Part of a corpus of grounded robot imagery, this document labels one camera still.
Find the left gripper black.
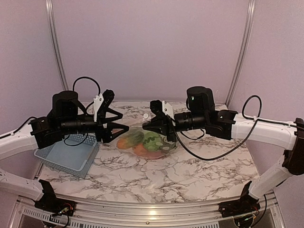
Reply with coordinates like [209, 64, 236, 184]
[59, 108, 129, 143]

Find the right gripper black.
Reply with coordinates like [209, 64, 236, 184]
[142, 111, 208, 143]

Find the clear zip top bag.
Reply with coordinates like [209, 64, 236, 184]
[115, 113, 178, 160]

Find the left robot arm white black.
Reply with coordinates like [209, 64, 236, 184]
[0, 90, 129, 160]

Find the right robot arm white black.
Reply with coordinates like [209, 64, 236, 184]
[142, 86, 304, 213]

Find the light green fake fruit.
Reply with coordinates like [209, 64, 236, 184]
[143, 132, 164, 152]

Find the dark green fake vegetable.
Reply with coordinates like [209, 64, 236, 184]
[161, 142, 176, 153]

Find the pink red fake fruit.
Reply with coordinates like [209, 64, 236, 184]
[146, 151, 164, 159]

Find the fake orange fruit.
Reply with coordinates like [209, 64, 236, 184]
[133, 144, 148, 157]

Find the light blue plastic basket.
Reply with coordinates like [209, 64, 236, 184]
[34, 134, 99, 178]

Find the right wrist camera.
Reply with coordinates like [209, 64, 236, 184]
[150, 100, 175, 122]

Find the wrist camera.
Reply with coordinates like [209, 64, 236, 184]
[150, 100, 175, 122]
[93, 89, 114, 122]

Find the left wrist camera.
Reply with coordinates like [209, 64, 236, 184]
[93, 89, 114, 122]

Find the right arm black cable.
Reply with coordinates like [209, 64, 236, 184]
[170, 95, 263, 160]

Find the left aluminium frame post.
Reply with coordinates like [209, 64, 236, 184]
[45, 0, 69, 90]

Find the aluminium frame post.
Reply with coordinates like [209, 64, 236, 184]
[45, 0, 69, 90]
[225, 0, 256, 107]

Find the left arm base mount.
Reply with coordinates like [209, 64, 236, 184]
[35, 180, 76, 217]

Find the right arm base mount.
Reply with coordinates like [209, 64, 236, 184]
[218, 181, 261, 218]

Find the front aluminium rail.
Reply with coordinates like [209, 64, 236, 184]
[14, 192, 278, 228]

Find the right aluminium frame post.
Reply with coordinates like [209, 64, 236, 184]
[225, 0, 256, 107]

